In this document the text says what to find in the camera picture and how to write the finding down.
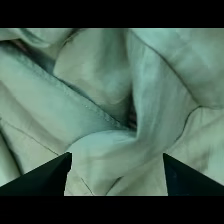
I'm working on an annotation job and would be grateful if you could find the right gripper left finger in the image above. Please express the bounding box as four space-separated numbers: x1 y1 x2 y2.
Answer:
0 151 73 197

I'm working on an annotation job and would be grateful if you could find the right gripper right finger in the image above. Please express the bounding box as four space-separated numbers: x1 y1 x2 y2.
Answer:
162 152 224 197

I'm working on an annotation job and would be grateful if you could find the pale green garment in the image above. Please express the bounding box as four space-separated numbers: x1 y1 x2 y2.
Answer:
0 27 224 197

